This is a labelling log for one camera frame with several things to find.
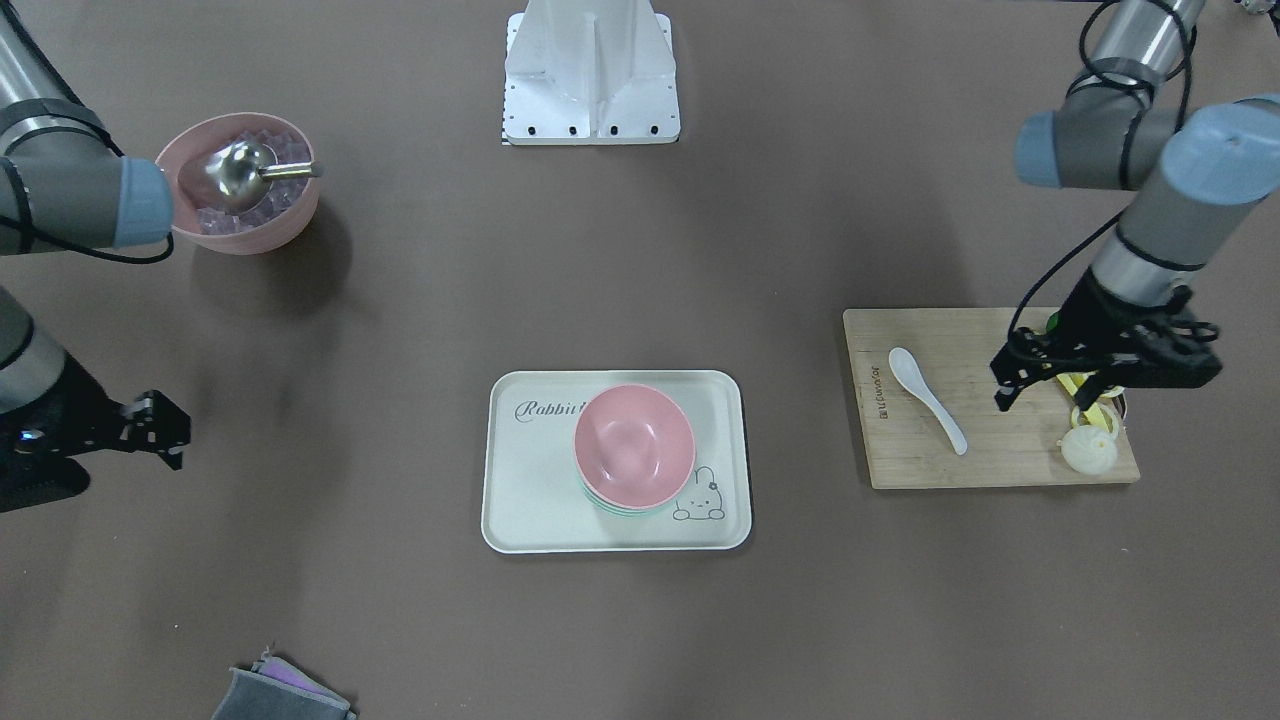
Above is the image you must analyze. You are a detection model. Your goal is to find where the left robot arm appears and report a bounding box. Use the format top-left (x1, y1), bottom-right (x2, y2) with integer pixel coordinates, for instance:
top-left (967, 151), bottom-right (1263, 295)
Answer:
top-left (989, 1), bottom-right (1279, 411)

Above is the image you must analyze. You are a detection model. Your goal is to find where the white ceramic spoon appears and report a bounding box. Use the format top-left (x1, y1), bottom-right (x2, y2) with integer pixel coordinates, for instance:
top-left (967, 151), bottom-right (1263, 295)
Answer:
top-left (890, 346), bottom-right (969, 456)

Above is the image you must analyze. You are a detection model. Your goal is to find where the green bowl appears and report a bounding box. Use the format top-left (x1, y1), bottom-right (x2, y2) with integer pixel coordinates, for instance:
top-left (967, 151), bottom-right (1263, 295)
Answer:
top-left (579, 478), bottom-right (676, 518)

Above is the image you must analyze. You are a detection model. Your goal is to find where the large pink ice bowl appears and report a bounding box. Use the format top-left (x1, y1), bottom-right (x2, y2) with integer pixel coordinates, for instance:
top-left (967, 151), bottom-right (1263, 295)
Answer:
top-left (156, 111), bottom-right (320, 255)

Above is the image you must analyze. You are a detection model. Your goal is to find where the bamboo cutting board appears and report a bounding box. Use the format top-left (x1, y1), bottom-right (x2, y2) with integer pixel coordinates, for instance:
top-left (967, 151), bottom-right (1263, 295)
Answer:
top-left (842, 307), bottom-right (1140, 489)

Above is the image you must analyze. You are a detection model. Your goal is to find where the metal ice scoop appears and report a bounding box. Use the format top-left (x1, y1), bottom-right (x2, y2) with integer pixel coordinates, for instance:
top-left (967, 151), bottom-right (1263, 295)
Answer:
top-left (200, 140), bottom-right (324, 214)

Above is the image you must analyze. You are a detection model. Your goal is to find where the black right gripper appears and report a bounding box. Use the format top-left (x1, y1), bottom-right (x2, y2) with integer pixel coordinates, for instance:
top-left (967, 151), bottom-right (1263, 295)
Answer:
top-left (3, 350), bottom-right (191, 471)

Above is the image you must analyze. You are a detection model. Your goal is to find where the cream rabbit tray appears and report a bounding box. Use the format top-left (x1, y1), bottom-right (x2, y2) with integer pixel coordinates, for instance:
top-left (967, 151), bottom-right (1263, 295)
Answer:
top-left (480, 369), bottom-right (753, 553)

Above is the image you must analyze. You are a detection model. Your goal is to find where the lemon ring slice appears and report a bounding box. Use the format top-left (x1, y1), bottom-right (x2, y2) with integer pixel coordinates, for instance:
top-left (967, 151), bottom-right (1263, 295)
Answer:
top-left (1070, 400), bottom-right (1123, 439)

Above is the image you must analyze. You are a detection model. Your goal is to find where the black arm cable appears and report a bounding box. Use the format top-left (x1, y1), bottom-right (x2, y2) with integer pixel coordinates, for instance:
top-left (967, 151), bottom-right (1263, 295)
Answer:
top-left (1005, 0), bottom-right (1201, 346)

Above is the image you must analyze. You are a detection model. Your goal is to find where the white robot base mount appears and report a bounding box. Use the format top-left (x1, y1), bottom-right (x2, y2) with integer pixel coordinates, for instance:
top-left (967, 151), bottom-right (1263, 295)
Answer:
top-left (502, 1), bottom-right (682, 146)

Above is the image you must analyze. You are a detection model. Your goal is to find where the yellow plastic knife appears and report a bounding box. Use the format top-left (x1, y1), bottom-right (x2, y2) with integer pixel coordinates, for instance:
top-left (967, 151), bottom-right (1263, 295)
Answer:
top-left (1055, 373), bottom-right (1076, 409)

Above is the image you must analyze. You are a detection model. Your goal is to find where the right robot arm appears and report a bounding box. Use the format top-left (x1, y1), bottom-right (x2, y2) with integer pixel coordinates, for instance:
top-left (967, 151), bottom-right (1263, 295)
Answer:
top-left (3, 1), bottom-right (189, 469)

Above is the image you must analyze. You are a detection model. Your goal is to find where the grey purple folded cloth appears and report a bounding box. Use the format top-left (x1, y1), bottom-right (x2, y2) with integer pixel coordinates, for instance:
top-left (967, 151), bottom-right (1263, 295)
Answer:
top-left (212, 652), bottom-right (358, 719)

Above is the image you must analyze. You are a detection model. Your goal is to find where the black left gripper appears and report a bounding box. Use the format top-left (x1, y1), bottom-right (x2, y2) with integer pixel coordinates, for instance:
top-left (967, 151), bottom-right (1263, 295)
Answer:
top-left (989, 270), bottom-right (1196, 413)

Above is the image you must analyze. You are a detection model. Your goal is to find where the small pink bowl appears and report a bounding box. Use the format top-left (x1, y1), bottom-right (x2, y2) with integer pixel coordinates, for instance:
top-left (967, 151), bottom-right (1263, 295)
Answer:
top-left (573, 383), bottom-right (698, 509)

